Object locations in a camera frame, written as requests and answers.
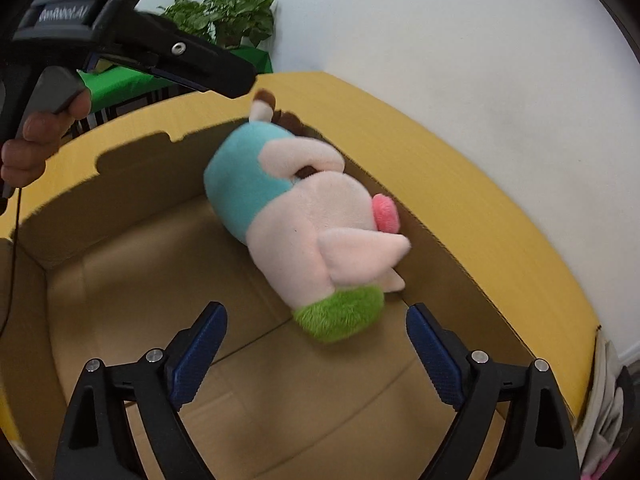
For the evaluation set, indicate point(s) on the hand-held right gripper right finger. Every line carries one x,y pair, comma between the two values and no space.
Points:
435,360

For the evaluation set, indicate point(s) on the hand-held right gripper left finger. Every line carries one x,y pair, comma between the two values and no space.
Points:
195,355

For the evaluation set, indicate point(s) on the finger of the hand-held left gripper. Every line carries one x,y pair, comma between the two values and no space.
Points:
200,60
180,81

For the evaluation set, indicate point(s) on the cardboard box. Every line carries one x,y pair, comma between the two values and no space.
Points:
325,410

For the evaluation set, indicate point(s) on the pink pig plush toy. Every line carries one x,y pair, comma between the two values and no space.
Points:
300,220

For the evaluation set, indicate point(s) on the person's left hand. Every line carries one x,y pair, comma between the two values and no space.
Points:
35,152

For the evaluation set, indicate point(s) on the black white striped panel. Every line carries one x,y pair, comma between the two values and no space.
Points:
125,106

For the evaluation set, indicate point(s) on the green potted plant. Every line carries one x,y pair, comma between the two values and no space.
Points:
235,10

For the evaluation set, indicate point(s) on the grey white tote bag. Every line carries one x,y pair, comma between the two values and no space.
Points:
605,400

